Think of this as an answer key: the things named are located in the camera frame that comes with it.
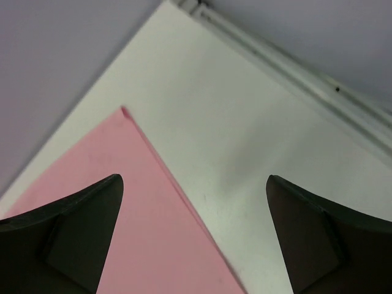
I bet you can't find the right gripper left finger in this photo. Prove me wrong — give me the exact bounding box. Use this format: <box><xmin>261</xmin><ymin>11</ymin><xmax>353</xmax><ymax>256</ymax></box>
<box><xmin>1</xmin><ymin>174</ymin><xmax>123</xmax><ymax>293</ymax></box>

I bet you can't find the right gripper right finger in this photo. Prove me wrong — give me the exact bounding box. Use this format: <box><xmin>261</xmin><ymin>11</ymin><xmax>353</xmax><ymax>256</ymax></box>
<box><xmin>266</xmin><ymin>175</ymin><xmax>391</xmax><ymax>293</ymax></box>

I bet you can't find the pink t-shirt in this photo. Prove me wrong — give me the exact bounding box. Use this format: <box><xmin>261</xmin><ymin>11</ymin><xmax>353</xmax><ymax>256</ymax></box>
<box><xmin>4</xmin><ymin>108</ymin><xmax>244</xmax><ymax>293</ymax></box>

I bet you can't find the aluminium rail frame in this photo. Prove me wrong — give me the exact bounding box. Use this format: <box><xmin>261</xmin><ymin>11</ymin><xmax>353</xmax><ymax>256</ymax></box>
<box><xmin>172</xmin><ymin>1</ymin><xmax>391</xmax><ymax>162</ymax></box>

